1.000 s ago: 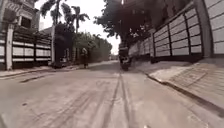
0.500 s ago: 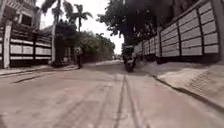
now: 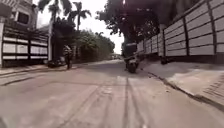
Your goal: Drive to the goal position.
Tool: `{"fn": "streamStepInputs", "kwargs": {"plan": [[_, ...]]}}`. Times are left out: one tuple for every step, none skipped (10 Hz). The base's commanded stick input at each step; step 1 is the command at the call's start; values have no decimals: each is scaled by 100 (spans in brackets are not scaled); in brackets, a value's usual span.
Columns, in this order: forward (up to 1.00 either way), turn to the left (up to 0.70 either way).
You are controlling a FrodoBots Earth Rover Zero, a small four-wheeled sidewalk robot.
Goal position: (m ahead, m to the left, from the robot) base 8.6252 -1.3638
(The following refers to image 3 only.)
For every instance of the parked motorcycle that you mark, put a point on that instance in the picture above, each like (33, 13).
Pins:
(132, 62)

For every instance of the row of green bushes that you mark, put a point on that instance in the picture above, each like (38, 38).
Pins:
(95, 46)

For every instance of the grey concrete road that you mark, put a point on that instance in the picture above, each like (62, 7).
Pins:
(93, 100)

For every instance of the person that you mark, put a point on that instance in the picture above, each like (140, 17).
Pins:
(68, 56)

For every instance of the large dark tree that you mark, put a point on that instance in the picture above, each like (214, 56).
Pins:
(136, 20)

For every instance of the dark vehicle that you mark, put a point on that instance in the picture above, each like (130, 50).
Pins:
(55, 63)

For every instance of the small palm tree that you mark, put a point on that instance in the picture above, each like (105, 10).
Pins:
(79, 15)

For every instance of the raised concrete pavement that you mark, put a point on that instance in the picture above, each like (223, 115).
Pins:
(190, 78)

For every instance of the tall palm tree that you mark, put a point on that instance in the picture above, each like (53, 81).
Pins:
(55, 8)

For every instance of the dark fence with white panels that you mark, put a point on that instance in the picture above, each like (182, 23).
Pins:
(23, 48)

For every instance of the narrow concrete pavement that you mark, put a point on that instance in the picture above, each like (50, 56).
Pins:
(20, 69)

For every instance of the building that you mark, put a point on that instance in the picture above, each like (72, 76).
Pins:
(20, 11)

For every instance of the white panelled wall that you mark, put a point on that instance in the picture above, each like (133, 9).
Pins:
(200, 36)

